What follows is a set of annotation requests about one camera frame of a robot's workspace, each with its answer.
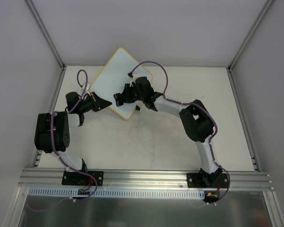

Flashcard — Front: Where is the yellow framed whiteboard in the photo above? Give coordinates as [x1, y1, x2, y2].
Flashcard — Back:
[89, 47, 153, 120]

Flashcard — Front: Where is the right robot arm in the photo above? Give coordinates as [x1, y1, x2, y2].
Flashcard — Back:
[114, 77, 223, 188]

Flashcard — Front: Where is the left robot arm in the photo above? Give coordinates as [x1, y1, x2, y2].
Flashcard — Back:
[34, 92, 112, 184]

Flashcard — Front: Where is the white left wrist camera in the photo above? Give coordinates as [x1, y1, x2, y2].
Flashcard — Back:
[81, 82, 90, 93]

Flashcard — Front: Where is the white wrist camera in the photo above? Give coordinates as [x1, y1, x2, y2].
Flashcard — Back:
[128, 71, 141, 87]
[81, 82, 90, 93]

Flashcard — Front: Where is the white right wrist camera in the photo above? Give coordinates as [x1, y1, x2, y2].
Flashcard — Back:
[128, 71, 141, 87]

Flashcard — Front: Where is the left aluminium frame post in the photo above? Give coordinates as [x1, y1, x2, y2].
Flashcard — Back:
[24, 0, 65, 69]

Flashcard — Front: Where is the aluminium frame post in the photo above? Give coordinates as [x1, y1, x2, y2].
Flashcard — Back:
[228, 0, 275, 72]
[24, 0, 65, 69]

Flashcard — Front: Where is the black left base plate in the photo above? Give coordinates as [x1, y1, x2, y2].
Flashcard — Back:
[62, 171, 104, 186]

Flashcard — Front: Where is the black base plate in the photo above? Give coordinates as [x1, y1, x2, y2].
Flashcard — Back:
[62, 171, 104, 186]
[186, 172, 230, 188]

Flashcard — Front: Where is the aluminium mounting rail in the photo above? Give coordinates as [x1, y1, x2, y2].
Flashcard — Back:
[18, 168, 275, 191]

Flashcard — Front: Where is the white slotted cable duct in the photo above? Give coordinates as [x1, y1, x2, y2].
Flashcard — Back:
[28, 187, 205, 200]

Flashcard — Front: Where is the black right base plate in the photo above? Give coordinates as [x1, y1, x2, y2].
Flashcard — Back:
[186, 172, 230, 188]

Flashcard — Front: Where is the right aluminium frame post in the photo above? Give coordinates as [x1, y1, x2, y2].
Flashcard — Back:
[228, 0, 275, 72]

